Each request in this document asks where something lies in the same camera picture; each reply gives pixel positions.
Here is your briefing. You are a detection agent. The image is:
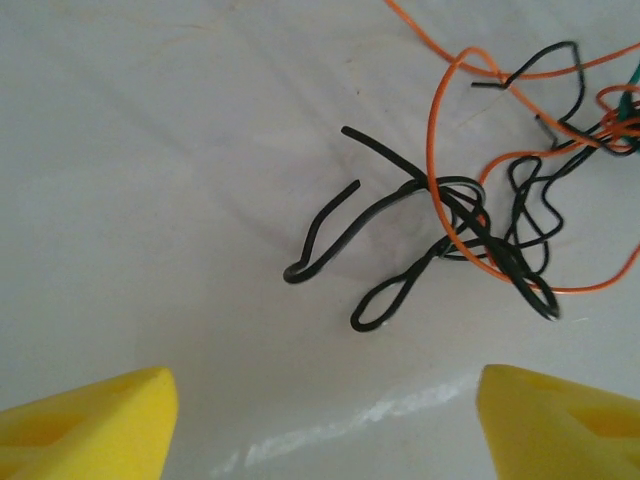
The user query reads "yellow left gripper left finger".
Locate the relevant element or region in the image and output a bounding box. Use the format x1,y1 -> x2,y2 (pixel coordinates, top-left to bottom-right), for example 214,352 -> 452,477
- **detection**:
0,366 -> 180,480

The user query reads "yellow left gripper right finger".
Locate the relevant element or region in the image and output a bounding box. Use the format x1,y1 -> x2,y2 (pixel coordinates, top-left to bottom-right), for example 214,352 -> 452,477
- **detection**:
474,363 -> 640,480

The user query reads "thin orange cable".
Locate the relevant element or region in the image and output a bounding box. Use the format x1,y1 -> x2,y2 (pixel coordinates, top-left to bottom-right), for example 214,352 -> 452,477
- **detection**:
384,0 -> 640,297

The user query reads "thick black cable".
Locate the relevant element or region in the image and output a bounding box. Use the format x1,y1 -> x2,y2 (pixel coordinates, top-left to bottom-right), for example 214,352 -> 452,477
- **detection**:
283,125 -> 561,332

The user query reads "thin black cable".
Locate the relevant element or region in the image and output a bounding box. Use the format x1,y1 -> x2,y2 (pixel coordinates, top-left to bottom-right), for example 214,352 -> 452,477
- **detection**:
469,41 -> 640,251

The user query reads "thick green cable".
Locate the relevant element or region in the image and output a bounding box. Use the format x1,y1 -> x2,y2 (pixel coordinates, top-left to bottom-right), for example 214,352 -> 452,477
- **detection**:
617,69 -> 640,151

